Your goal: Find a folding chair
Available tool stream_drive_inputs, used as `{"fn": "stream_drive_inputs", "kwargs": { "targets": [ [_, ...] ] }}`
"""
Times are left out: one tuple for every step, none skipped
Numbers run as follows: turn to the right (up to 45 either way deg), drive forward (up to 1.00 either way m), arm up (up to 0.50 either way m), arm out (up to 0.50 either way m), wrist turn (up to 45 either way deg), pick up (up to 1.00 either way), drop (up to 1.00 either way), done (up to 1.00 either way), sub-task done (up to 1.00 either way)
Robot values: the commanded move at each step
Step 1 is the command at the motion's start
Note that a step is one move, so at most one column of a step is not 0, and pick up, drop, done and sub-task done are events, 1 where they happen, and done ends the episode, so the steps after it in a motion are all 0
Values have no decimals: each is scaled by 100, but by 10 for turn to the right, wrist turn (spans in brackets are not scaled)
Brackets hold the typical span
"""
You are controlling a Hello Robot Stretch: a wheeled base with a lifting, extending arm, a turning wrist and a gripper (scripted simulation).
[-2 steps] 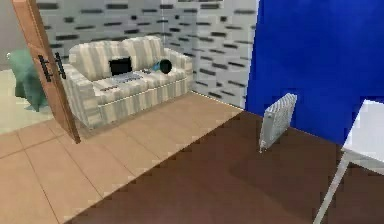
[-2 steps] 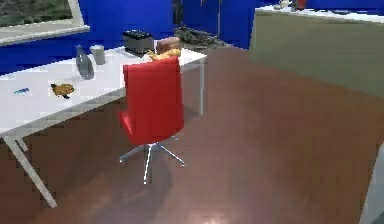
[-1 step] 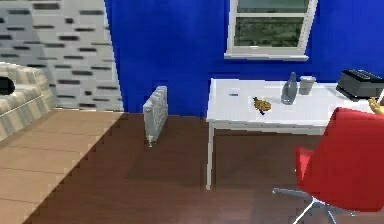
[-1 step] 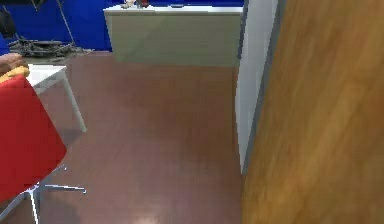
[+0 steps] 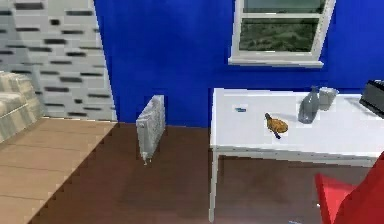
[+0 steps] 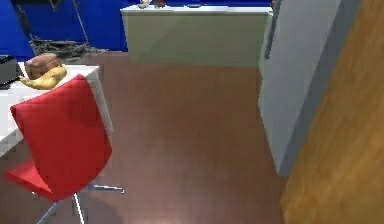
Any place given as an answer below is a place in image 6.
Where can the red swivel chair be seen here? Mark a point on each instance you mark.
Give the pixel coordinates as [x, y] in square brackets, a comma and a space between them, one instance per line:
[63, 140]

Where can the pale green counter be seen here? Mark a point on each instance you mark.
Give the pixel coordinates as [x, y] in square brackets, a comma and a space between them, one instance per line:
[196, 36]

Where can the dark flat dish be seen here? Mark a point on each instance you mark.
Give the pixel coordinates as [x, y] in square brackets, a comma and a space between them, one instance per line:
[193, 5]

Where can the dark red small object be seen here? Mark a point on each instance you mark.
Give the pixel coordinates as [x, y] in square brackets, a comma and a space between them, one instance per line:
[159, 3]

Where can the pale small object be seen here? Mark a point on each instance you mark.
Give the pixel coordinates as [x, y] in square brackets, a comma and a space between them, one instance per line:
[144, 4]

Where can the yellow banana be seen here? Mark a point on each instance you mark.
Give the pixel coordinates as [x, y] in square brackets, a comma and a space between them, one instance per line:
[46, 80]

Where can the wooden door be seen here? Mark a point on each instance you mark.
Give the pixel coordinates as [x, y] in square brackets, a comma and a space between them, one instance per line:
[343, 133]

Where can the brown bread loaf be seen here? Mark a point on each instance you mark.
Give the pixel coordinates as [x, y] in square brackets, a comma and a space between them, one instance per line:
[41, 65]

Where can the white table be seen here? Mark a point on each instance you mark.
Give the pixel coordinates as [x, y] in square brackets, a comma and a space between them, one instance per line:
[6, 100]

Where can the black box appliance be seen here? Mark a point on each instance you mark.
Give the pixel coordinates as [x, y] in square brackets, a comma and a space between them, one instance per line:
[6, 70]

